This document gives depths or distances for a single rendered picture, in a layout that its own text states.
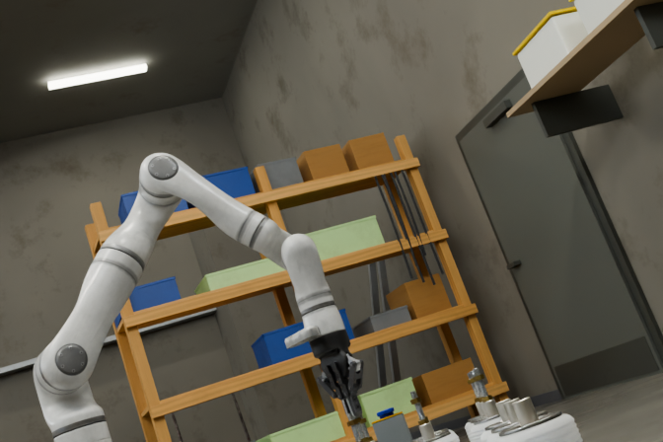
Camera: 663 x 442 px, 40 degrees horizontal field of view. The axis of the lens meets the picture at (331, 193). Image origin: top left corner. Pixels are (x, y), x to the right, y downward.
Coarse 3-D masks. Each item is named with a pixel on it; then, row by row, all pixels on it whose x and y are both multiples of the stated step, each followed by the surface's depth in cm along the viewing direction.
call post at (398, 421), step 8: (392, 416) 194; (400, 416) 194; (376, 424) 194; (384, 424) 194; (392, 424) 194; (400, 424) 193; (376, 432) 194; (384, 432) 193; (392, 432) 193; (400, 432) 193; (408, 432) 193; (384, 440) 193; (392, 440) 193; (400, 440) 193; (408, 440) 193
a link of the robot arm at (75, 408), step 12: (36, 360) 160; (36, 372) 158; (36, 384) 159; (84, 384) 162; (48, 396) 158; (60, 396) 159; (72, 396) 160; (84, 396) 161; (48, 408) 157; (60, 408) 157; (72, 408) 156; (84, 408) 155; (96, 408) 156; (48, 420) 155; (60, 420) 153; (72, 420) 153; (84, 420) 153; (96, 420) 154; (60, 432) 153
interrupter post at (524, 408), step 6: (516, 402) 102; (522, 402) 102; (528, 402) 102; (516, 408) 102; (522, 408) 102; (528, 408) 102; (534, 408) 102; (516, 414) 103; (522, 414) 102; (528, 414) 102; (534, 414) 102; (522, 420) 102; (528, 420) 102; (534, 420) 102
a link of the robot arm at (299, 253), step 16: (288, 240) 174; (304, 240) 174; (288, 256) 173; (304, 256) 173; (288, 272) 174; (304, 272) 173; (320, 272) 174; (304, 288) 173; (320, 288) 173; (304, 304) 173; (320, 304) 172
